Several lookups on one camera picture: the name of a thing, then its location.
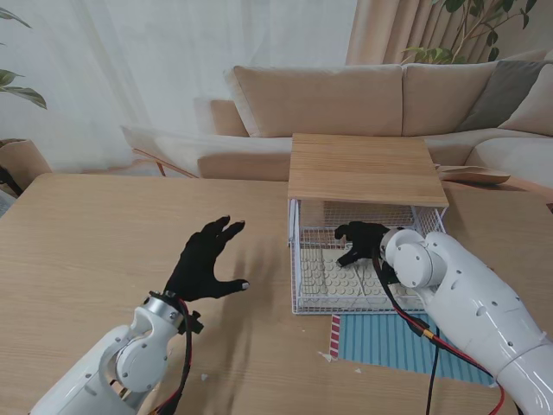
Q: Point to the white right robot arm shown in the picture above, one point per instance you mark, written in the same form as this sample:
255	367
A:
466	294

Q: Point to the broad-leaf green plant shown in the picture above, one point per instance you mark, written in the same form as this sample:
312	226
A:
26	93

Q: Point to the black stand leg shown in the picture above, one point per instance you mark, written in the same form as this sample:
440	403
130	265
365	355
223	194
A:
8	179

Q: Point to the beige pleated curtain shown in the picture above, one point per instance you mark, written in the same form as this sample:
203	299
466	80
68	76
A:
389	34

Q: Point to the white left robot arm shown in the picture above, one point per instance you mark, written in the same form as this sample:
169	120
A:
116	359

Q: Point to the tan round planter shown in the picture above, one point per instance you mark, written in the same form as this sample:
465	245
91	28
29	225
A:
26	157

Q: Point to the white sheer curtain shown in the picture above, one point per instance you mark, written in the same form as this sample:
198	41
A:
129	65

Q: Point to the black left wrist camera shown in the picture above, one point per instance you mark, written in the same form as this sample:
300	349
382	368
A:
198	323

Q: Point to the shallow wooden tray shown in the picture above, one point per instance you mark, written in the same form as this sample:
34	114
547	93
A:
479	176

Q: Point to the white cushioned wooden bench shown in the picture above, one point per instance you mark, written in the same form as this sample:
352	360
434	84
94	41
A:
147	140

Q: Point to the blue striped mouse pad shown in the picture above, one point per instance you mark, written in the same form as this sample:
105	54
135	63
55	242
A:
376	341

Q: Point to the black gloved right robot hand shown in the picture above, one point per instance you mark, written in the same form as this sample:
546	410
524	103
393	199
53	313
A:
365	240

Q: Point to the beige round-key keyboard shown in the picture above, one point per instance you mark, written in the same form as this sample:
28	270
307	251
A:
328	281

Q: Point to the grey sofa cushion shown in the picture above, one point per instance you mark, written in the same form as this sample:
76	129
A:
501	95

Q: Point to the tall leafy green plant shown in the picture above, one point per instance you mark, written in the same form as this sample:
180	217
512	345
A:
432	55

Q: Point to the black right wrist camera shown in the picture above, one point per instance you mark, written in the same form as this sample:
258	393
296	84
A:
389	274

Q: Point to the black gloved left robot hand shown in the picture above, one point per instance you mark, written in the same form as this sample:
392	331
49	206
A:
198	268

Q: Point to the cream sofa cushion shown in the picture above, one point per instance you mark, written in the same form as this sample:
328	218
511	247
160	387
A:
535	108

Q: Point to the beige fabric sofa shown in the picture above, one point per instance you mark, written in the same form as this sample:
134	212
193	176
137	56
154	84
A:
324	99

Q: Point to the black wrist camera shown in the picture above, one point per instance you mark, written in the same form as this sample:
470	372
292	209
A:
389	274
198	323

